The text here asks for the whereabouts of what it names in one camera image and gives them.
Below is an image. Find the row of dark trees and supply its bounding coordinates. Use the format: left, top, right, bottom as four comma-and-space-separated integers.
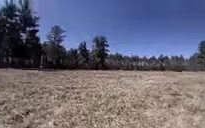
0, 0, 205, 73

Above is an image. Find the dry brown grass field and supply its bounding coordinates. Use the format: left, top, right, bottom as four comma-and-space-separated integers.
0, 67, 205, 128

